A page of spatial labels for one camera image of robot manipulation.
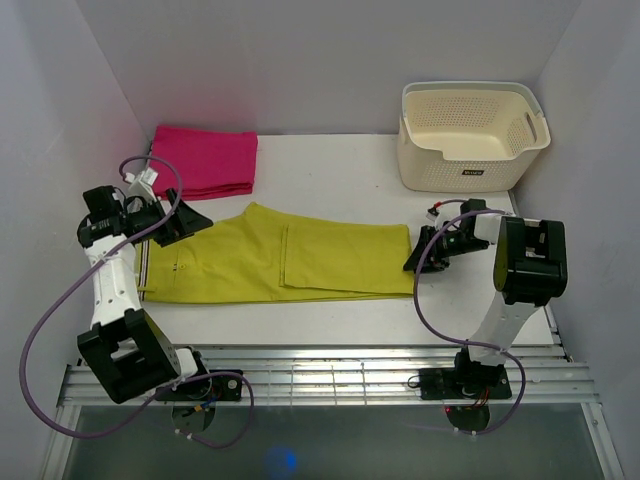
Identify aluminium rail frame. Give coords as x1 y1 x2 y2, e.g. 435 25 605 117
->
42 345 624 479

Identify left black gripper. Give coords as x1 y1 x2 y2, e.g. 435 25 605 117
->
130 188 213 247

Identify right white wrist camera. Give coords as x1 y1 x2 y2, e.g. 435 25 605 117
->
427 202 447 230

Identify folded pink trousers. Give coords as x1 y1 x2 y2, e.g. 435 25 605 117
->
150 125 258 201

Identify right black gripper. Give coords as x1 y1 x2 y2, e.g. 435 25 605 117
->
402 225 488 274

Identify yellow-green trousers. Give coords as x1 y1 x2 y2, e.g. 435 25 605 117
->
136 203 413 305

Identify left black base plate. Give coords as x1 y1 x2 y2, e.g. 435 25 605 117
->
157 370 243 434

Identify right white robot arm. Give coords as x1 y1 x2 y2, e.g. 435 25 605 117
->
403 198 568 403

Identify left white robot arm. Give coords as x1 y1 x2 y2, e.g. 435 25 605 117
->
77 186 213 404

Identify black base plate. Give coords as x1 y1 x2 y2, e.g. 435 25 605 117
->
157 370 243 434
407 367 513 434

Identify cream perforated plastic basket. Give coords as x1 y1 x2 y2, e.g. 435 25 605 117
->
397 81 551 193

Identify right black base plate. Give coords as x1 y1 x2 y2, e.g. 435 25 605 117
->
407 367 513 434

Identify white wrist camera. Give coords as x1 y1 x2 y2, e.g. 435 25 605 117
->
124 167 158 201
427 202 447 230

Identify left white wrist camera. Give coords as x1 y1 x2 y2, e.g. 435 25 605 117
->
124 167 158 201

